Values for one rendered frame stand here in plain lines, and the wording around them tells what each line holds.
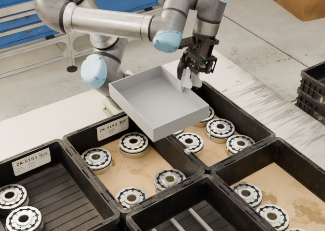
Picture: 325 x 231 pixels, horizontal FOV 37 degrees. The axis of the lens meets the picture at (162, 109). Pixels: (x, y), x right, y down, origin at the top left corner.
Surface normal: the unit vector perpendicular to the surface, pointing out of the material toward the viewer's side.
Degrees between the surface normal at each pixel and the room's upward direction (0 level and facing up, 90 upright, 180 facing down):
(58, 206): 0
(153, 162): 0
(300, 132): 0
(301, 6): 90
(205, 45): 73
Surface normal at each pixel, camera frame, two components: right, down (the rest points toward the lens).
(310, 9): 0.36, 0.59
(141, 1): 0.55, 0.51
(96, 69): -0.58, -0.26
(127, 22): -0.27, -0.11
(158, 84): -0.01, -0.78
